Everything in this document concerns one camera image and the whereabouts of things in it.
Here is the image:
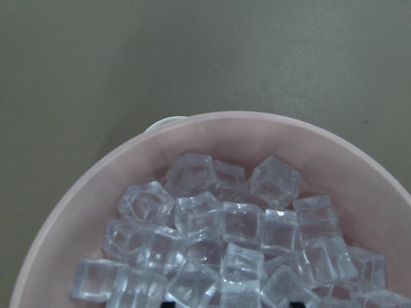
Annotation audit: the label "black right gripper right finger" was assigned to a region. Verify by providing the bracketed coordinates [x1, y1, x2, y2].
[288, 302, 306, 308]

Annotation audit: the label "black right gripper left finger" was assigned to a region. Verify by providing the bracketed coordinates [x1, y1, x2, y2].
[162, 302, 176, 308]

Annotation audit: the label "pink bowl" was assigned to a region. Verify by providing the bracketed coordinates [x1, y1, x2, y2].
[10, 111, 410, 307]

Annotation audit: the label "pile of clear ice cubes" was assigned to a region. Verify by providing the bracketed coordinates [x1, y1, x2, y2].
[69, 153, 410, 307]

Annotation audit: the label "mint green bowl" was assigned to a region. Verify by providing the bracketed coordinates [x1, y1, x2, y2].
[145, 115, 187, 132]

